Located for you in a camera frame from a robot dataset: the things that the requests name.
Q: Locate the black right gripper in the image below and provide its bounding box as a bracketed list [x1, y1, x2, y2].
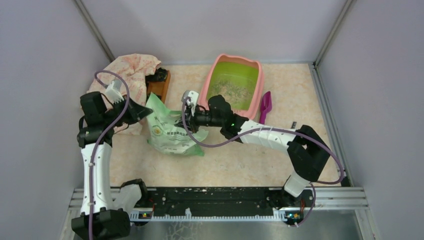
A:
[174, 102, 224, 134]

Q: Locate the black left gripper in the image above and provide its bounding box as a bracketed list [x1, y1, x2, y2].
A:
[103, 93, 154, 127]

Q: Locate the green cat litter bag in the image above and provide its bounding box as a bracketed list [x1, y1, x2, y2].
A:
[145, 93, 205, 157]

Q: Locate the magenta plastic litter scoop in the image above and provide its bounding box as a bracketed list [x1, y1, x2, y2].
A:
[258, 91, 273, 124]

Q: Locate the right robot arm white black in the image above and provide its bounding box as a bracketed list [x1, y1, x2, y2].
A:
[179, 90, 331, 206]

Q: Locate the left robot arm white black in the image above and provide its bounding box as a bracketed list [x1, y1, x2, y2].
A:
[71, 91, 153, 240]

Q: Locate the pink green litter box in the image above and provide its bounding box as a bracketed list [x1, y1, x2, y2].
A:
[197, 53, 265, 120]

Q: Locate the brown wooden tray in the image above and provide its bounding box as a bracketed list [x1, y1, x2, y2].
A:
[145, 67, 171, 104]

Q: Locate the pink floral crumpled cloth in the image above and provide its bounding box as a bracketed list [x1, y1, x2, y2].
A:
[87, 53, 162, 136]

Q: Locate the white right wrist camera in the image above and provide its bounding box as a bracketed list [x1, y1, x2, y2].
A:
[181, 90, 199, 117]

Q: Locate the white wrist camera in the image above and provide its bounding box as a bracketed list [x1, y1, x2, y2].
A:
[104, 78, 125, 105]
[181, 90, 199, 117]

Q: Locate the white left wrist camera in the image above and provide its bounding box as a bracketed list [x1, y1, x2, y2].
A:
[104, 78, 125, 105]

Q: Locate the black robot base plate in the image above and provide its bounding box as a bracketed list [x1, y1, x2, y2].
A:
[129, 187, 314, 222]

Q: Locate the aluminium frame rail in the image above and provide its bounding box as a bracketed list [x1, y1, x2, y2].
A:
[67, 187, 369, 223]

